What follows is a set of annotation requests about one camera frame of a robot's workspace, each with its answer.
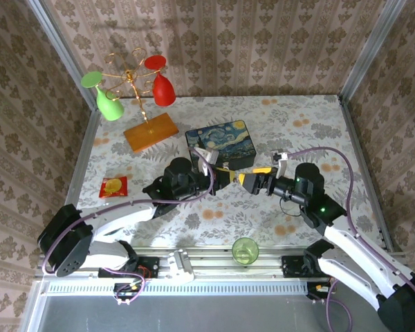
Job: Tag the green wine glass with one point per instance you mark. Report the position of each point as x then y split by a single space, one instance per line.
109 105

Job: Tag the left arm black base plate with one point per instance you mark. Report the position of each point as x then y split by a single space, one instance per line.
148 266

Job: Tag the aluminium mounting rail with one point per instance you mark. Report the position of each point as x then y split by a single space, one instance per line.
214 263

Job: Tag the aluminium table side rail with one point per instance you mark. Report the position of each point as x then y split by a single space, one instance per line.
84 155
363 166

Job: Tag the starry night painted box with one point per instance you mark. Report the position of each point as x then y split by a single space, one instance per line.
221 140

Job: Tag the red wine glass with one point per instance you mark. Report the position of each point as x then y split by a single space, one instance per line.
163 90

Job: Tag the red snack packet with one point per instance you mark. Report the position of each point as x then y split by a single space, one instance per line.
113 186

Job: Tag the white plastic bracket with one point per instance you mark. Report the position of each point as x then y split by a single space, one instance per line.
181 264

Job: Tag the small padlock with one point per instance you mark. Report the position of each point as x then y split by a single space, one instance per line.
225 165

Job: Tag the green transparent cup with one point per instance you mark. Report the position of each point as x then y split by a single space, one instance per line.
245 251

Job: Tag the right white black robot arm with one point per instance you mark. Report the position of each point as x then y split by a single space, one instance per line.
352 249

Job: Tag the gold glass rack wooden base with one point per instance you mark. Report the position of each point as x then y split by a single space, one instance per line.
150 133

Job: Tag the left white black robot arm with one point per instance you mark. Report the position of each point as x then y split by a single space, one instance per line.
124 213

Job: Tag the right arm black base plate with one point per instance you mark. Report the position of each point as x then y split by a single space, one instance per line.
292 266

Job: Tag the aluminium frame post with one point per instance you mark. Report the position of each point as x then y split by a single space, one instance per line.
371 48
60 52

